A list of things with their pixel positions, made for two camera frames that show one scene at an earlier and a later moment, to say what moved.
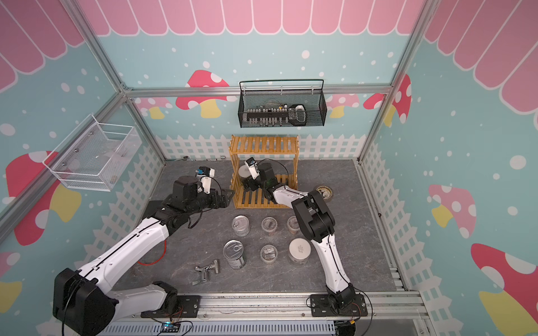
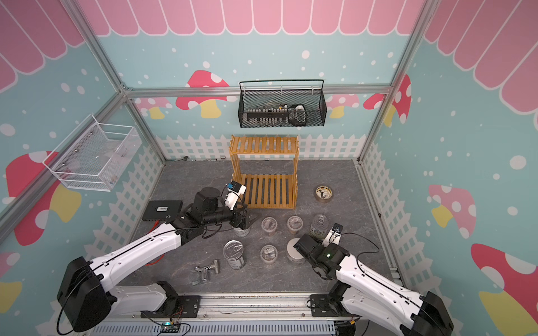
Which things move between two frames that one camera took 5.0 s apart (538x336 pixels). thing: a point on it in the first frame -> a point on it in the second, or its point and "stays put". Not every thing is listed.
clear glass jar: (241, 225) stays put
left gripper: (216, 204) -> (237, 222)
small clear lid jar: (268, 253) stays put
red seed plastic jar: (270, 225) stays put
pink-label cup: (234, 253) stays put
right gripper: (251, 184) -> (317, 242)
